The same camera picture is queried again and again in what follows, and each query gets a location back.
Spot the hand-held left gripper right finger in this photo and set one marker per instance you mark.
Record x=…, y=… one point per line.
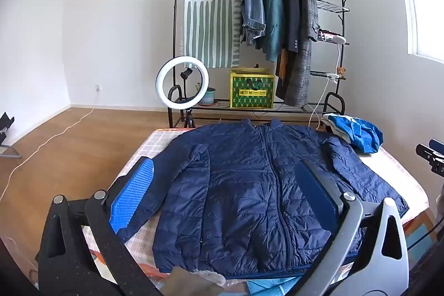
x=317, y=199

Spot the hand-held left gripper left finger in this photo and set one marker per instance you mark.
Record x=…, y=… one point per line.
x=133, y=192

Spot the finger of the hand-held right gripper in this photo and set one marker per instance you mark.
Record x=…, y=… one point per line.
x=437, y=145
x=426, y=152

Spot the navy quilted puffer jacket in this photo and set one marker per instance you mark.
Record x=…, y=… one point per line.
x=236, y=195

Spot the black metal clothes rack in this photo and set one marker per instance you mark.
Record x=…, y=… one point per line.
x=222, y=105

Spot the white and blue jacket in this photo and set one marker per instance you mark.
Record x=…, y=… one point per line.
x=360, y=136

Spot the black tripod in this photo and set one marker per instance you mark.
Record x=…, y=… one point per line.
x=189, y=119

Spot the light blue cloth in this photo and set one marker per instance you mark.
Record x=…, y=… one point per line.
x=270, y=287

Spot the beige fluffy cloth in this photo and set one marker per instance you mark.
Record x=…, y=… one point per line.
x=194, y=282

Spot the small brown teddy bear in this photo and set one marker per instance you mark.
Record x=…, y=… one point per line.
x=341, y=71

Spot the small potted plant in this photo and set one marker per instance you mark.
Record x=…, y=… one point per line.
x=208, y=96

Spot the green and yellow box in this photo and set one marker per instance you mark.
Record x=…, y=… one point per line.
x=251, y=91

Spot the black phone holder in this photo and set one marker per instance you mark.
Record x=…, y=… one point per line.
x=186, y=73

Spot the orange garment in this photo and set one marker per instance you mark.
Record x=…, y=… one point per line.
x=281, y=67

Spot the window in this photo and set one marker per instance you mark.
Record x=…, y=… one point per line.
x=430, y=4

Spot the grey plaid coat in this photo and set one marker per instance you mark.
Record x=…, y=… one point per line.
x=305, y=56

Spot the white handheld appliance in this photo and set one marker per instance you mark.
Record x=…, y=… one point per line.
x=338, y=39

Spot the black folding stand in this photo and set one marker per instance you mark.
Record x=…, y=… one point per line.
x=7, y=119

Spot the green striped white cloth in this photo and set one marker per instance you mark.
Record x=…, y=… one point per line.
x=208, y=22

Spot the teal jacket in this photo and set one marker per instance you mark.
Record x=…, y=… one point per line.
x=274, y=15

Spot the black coat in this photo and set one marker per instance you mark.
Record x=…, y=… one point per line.
x=289, y=4

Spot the blue denim jacket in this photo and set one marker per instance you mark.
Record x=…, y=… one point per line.
x=253, y=4

